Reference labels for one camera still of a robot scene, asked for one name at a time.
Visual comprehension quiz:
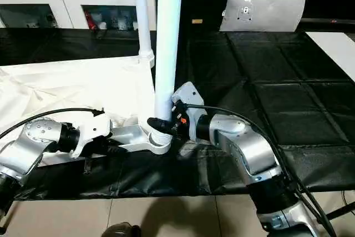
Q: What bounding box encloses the white plastic table leg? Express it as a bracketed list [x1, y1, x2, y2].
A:
[149, 0, 184, 147]
[132, 0, 155, 67]

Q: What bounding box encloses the white flat board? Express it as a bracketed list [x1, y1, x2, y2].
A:
[305, 31, 355, 81]

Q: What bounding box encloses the grey cushion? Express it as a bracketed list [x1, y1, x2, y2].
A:
[219, 0, 308, 32]

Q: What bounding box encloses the white plastic table top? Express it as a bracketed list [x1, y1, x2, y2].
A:
[0, 55, 171, 168]

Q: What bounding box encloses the black stand rod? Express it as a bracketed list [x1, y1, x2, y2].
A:
[324, 205, 355, 219]

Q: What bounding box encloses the dark rounded robot foot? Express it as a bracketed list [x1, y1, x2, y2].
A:
[104, 221, 141, 237]

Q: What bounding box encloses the black work mat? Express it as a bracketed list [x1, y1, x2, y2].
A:
[0, 27, 355, 201]

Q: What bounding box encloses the small red bottle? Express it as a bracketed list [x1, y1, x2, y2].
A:
[85, 11, 97, 31]

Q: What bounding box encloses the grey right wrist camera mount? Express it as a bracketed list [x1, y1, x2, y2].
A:
[171, 81, 209, 140]

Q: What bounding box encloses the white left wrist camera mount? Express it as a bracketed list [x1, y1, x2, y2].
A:
[70, 112, 113, 160]

